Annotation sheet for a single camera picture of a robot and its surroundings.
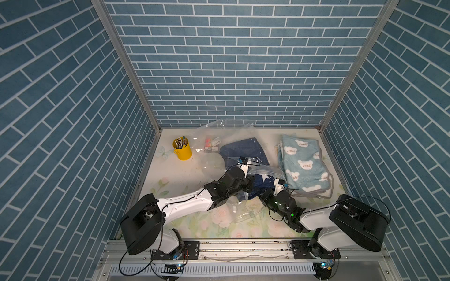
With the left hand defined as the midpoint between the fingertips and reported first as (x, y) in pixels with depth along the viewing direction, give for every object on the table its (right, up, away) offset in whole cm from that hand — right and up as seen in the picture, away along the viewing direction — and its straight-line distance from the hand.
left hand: (260, 180), depth 78 cm
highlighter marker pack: (-26, +15, +30) cm, 43 cm away
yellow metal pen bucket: (-41, +10, +23) cm, 48 cm away
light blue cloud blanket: (+23, +3, +8) cm, 25 cm away
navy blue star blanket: (-5, +10, +20) cm, 23 cm away
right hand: (-2, -6, +6) cm, 9 cm away
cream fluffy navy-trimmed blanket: (+31, -7, +2) cm, 32 cm away
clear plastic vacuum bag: (-25, +4, +19) cm, 31 cm away
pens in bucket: (-40, +17, +13) cm, 45 cm away
